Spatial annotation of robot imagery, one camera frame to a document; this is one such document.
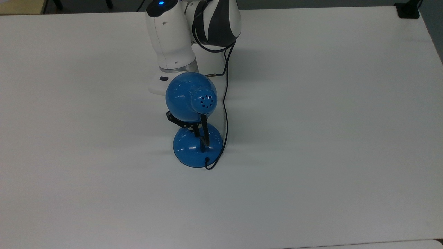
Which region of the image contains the yellowish wooden board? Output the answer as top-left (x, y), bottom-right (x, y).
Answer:
top-left (0, 0), bottom-right (48, 15)

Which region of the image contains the blue gooseneck desk lamp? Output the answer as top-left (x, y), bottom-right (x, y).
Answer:
top-left (165, 72), bottom-right (224, 169)

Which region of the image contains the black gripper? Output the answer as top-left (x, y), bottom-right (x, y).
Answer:
top-left (167, 111), bottom-right (202, 138)

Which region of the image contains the thin black lamp power cable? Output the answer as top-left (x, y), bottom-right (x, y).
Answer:
top-left (204, 41), bottom-right (232, 170)

